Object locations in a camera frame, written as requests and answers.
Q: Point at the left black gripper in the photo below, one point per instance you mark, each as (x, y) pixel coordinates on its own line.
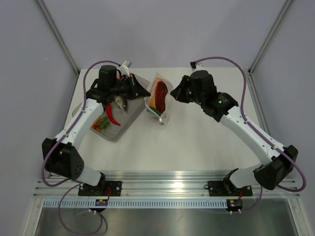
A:
(137, 91)

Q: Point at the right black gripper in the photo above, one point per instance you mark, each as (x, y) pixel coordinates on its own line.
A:
(178, 93)

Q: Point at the red orange meat slab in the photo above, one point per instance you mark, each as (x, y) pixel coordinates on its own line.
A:
(159, 93)

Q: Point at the clear zip top bag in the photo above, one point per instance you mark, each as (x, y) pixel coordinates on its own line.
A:
(165, 117)

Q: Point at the red chili pepper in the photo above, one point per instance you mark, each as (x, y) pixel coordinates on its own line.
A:
(110, 115)

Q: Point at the green cucumber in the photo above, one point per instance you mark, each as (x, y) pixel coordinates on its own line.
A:
(156, 111)

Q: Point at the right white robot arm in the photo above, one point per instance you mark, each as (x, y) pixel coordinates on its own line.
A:
(276, 160)

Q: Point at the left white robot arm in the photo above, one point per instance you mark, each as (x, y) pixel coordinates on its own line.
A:
(60, 154)

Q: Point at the clear plastic food bin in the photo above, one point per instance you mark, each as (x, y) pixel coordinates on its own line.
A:
(118, 118)

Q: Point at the silver grey fish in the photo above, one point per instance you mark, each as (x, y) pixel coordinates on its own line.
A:
(122, 103)

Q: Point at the red green radish bunch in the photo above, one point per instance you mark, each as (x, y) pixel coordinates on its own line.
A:
(101, 124)

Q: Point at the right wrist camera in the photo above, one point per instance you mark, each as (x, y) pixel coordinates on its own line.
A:
(196, 66)

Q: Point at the aluminium mounting rail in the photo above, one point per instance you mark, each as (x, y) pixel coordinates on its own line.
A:
(157, 185)

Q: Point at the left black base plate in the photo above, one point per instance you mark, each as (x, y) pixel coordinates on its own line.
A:
(110, 188)

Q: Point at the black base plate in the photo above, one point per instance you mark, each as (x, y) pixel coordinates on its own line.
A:
(220, 188)
(110, 188)

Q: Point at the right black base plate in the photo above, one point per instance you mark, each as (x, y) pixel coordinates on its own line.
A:
(220, 188)

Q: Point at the right aluminium frame post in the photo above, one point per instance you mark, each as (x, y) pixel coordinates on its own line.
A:
(271, 34)

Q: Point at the aluminium frame post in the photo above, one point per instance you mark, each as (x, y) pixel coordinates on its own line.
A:
(271, 34)
(57, 35)

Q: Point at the white slotted cable duct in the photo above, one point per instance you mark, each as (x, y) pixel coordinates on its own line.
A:
(137, 203)

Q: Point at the left aluminium frame post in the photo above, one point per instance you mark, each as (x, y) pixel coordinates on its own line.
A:
(57, 35)

